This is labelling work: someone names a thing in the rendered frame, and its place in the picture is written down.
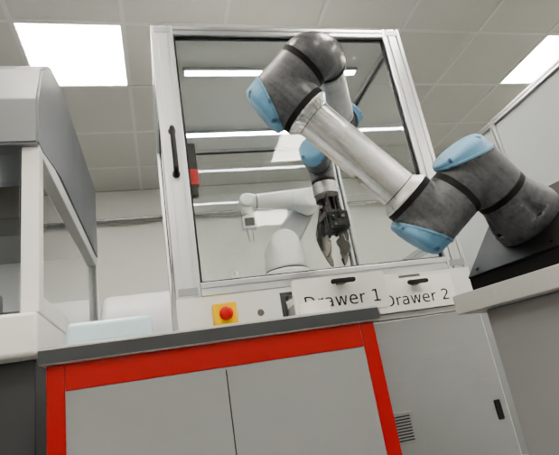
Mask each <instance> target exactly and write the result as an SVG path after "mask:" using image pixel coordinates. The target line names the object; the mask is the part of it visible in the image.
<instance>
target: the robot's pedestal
mask: <svg viewBox="0 0 559 455"><path fill-rule="evenodd" d="M452 298H453V302H454V305H455V309H456V312H457V314H458V315H462V314H474V313H485V312H486V313H487V315H488V318H489V324H490V327H491V329H492V333H493V336H494V339H495V342H496V345H497V348H498V353H499V356H500V360H501V363H502V366H503V369H504V372H505V375H506V379H507V381H508V387H509V390H510V393H511V396H512V399H513V403H514V406H515V408H516V412H517V417H518V420H519V423H520V426H521V430H522V433H523V435H524V439H525V442H526V447H527V450H528V453H529V455H559V264H557V265H552V266H548V267H546V268H543V269H540V270H537V271H534V272H531V273H528V274H523V275H520V276H517V277H514V278H511V279H507V280H505V281H502V282H499V283H494V284H491V285H488V286H485V287H481V288H479V289H476V290H473V291H470V292H465V293H462V294H459V295H456V296H453V297H452Z"/></svg>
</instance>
